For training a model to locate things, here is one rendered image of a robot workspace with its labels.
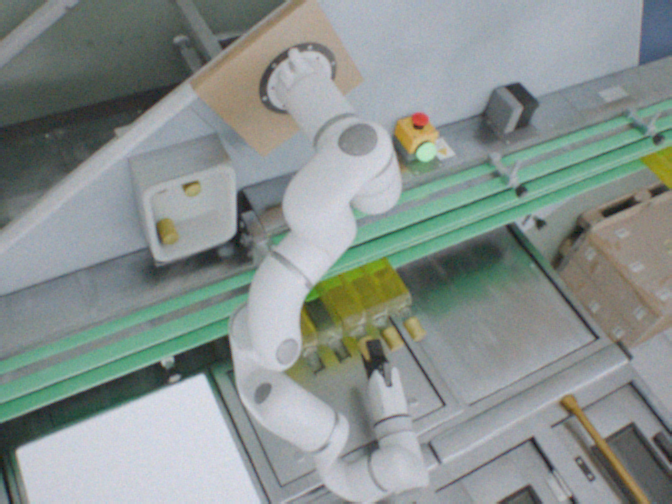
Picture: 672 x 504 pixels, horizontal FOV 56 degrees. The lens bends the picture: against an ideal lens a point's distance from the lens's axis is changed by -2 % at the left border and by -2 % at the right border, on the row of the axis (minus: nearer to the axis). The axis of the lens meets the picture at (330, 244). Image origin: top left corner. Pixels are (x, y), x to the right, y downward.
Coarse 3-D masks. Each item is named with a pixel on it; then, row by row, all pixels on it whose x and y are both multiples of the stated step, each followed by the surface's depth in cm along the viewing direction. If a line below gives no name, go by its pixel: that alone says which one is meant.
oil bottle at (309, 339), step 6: (300, 312) 134; (306, 312) 135; (300, 318) 134; (306, 318) 134; (300, 324) 133; (306, 324) 133; (312, 324) 133; (300, 330) 132; (306, 330) 132; (312, 330) 132; (306, 336) 131; (312, 336) 132; (306, 342) 131; (312, 342) 131; (306, 348) 131; (312, 348) 131; (300, 354) 132
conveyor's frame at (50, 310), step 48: (576, 96) 167; (624, 96) 169; (480, 144) 152; (528, 144) 155; (48, 288) 127; (96, 288) 129; (144, 288) 130; (192, 288) 133; (0, 336) 120; (48, 336) 122
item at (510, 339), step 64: (448, 256) 171; (512, 256) 173; (448, 320) 159; (512, 320) 161; (576, 320) 163; (128, 384) 140; (448, 384) 148; (512, 384) 151; (576, 384) 149; (640, 384) 153; (0, 448) 129; (448, 448) 136; (512, 448) 142; (576, 448) 143; (640, 448) 145
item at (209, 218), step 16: (192, 176) 113; (208, 176) 114; (224, 176) 120; (144, 192) 111; (176, 192) 124; (208, 192) 129; (224, 192) 124; (144, 208) 113; (160, 208) 126; (176, 208) 128; (192, 208) 130; (208, 208) 133; (224, 208) 128; (176, 224) 131; (192, 224) 132; (208, 224) 133; (224, 224) 132; (160, 240) 129; (192, 240) 130; (208, 240) 131; (224, 240) 132; (160, 256) 126; (176, 256) 128
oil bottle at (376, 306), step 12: (348, 276) 141; (360, 276) 141; (360, 288) 139; (372, 288) 140; (360, 300) 138; (372, 300) 138; (384, 300) 138; (372, 312) 136; (384, 312) 137; (372, 324) 138
